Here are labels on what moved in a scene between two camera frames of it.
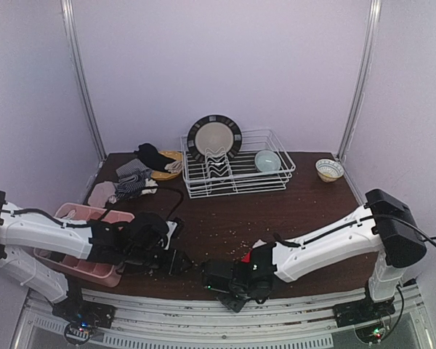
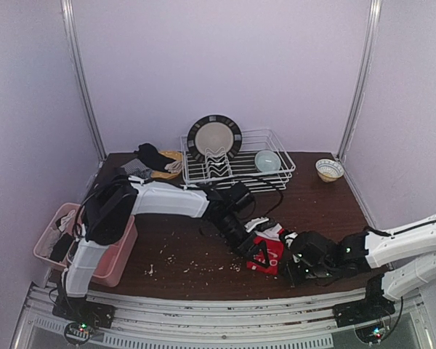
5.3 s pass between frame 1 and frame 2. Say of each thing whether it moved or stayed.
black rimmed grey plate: stayed
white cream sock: stayed
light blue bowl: stayed
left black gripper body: moved
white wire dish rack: stayed
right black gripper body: moved
